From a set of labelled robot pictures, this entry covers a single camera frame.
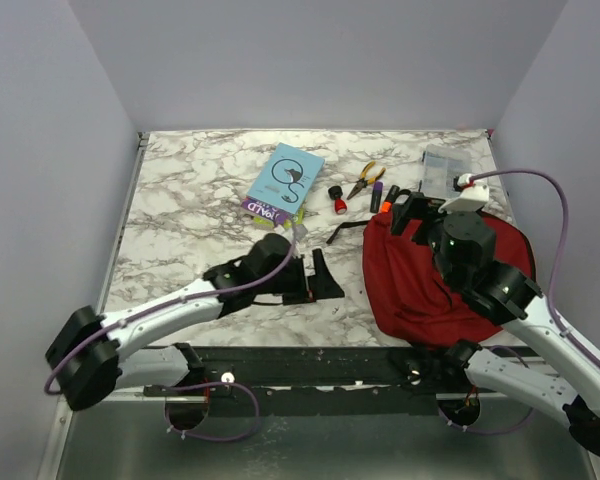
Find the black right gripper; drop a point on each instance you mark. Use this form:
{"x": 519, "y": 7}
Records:
{"x": 418, "y": 205}

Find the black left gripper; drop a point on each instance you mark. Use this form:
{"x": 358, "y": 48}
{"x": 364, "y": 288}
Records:
{"x": 322, "y": 284}

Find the orange highlighter marker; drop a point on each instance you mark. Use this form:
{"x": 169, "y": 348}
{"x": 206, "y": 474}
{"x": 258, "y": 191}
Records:
{"x": 390, "y": 198}

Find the red student backpack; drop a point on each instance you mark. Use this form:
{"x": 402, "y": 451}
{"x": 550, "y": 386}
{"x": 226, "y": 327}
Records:
{"x": 407, "y": 295}

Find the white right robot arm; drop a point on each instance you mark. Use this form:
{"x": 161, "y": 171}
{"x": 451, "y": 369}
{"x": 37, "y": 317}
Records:
{"x": 463, "y": 252}

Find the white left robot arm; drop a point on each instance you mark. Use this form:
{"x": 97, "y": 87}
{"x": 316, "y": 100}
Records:
{"x": 95, "y": 354}

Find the purple highlighter marker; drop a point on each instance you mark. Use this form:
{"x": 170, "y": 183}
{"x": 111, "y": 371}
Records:
{"x": 376, "y": 197}

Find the clear plastic organizer box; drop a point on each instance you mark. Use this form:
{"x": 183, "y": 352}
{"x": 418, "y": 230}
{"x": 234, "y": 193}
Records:
{"x": 441, "y": 166}

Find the light blue book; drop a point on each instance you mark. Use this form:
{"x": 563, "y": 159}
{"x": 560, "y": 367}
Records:
{"x": 286, "y": 178}

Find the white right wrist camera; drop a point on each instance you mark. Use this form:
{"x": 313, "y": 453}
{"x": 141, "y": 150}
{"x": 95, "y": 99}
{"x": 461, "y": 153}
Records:
{"x": 473, "y": 196}

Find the yellow handled pliers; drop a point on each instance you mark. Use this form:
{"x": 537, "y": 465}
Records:
{"x": 365, "y": 179}

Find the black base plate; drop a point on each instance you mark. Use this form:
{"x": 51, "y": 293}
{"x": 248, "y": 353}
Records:
{"x": 327, "y": 381}

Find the aluminium mounting rail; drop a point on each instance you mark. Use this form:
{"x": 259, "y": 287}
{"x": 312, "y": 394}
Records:
{"x": 135, "y": 395}

